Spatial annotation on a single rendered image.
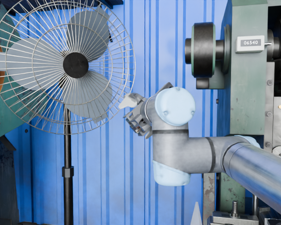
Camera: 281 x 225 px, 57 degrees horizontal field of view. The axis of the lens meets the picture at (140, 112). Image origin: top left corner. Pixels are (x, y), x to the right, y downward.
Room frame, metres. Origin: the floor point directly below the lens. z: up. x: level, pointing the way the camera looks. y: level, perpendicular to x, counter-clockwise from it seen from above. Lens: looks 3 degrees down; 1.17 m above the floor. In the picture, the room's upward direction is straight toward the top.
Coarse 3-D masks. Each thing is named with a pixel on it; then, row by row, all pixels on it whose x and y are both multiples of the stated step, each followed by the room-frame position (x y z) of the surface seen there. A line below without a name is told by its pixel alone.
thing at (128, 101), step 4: (124, 96) 0.81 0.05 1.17; (128, 96) 0.77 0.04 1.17; (124, 100) 0.78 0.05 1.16; (128, 100) 0.77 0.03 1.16; (132, 100) 0.77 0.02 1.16; (120, 104) 0.77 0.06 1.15; (124, 104) 0.76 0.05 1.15; (128, 104) 0.75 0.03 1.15; (132, 104) 0.75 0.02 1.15; (136, 104) 0.74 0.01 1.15; (120, 108) 0.76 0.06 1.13
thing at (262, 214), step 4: (272, 208) 0.89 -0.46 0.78; (260, 212) 0.87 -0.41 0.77; (264, 212) 0.86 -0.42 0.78; (268, 212) 0.86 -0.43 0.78; (272, 212) 0.86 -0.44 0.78; (276, 212) 0.86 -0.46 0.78; (260, 216) 0.87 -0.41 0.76; (264, 216) 0.83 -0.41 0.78; (268, 216) 0.83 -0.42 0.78; (272, 216) 0.83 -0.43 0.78; (276, 216) 0.83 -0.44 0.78; (280, 216) 0.83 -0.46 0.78; (260, 220) 0.87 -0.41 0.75; (264, 220) 0.82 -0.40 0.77; (264, 224) 0.82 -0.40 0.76
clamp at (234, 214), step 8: (232, 208) 0.88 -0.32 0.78; (216, 216) 0.88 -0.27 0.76; (224, 216) 0.88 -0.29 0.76; (232, 216) 0.88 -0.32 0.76; (240, 216) 0.88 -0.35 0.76; (248, 216) 0.88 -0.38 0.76; (208, 224) 0.88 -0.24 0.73; (216, 224) 0.87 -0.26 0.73; (224, 224) 0.87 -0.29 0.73; (232, 224) 0.88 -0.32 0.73; (240, 224) 0.86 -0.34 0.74; (248, 224) 0.85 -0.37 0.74; (256, 224) 0.85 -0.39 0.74
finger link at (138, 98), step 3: (132, 93) 0.76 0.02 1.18; (135, 93) 0.74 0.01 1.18; (129, 96) 0.77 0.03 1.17; (132, 96) 0.76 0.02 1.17; (135, 96) 0.73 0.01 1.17; (138, 96) 0.73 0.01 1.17; (141, 96) 0.72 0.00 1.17; (135, 99) 0.74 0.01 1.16; (138, 99) 0.72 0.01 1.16; (141, 99) 0.71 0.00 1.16; (138, 102) 0.73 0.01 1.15
